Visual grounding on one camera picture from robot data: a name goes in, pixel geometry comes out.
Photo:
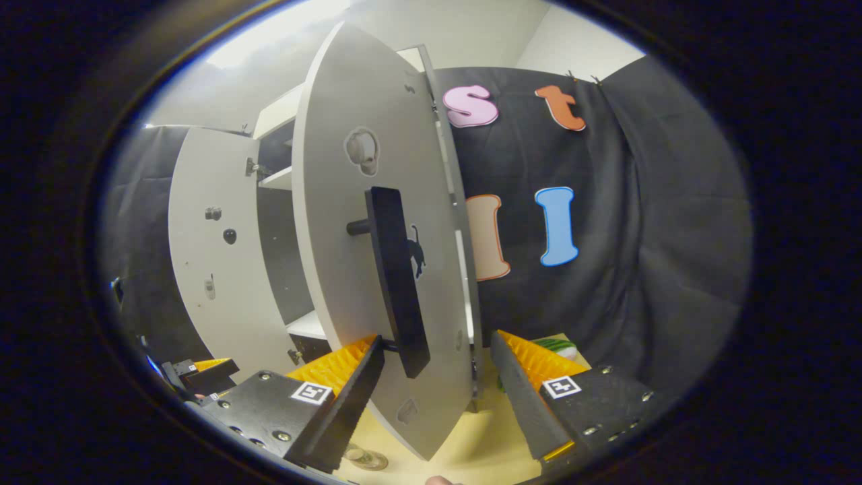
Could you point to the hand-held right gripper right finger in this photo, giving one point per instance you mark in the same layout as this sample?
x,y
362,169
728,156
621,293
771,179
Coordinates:
x,y
522,404

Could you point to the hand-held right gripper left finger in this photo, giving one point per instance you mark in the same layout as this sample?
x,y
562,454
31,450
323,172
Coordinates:
x,y
343,411

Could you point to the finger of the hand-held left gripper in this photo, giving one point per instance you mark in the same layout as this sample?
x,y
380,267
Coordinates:
x,y
212,376

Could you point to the round brown coaster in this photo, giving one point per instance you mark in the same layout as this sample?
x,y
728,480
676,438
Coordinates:
x,y
370,461

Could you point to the white cabinet door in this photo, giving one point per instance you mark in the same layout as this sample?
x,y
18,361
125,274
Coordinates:
x,y
202,269
337,236

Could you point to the white cabinet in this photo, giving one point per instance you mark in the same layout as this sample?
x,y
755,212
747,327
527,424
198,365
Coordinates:
x,y
276,236

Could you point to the white cabinet shelf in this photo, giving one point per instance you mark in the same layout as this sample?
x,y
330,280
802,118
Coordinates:
x,y
279,178

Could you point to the metal door hinge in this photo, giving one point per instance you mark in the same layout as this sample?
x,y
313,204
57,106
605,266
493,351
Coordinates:
x,y
252,167

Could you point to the green striped toy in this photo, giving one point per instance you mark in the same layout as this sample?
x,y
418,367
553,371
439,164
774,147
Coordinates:
x,y
559,347

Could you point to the black backdrop cloth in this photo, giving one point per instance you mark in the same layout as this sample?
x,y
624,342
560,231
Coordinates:
x,y
141,222
640,202

